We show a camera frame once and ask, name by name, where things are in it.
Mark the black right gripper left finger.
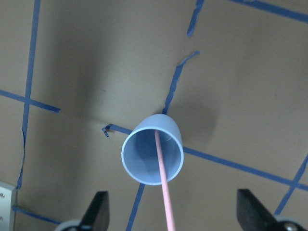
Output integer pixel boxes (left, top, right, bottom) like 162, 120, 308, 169
80, 191, 110, 231

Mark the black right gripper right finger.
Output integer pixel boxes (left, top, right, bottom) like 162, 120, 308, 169
237, 189, 278, 231

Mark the pink chopstick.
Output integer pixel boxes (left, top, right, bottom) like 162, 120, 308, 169
154, 130, 176, 231

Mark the light blue plastic cup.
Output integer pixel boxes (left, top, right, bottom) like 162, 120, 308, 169
121, 114, 184, 185

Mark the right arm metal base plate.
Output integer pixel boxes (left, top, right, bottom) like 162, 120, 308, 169
0, 181, 17, 231

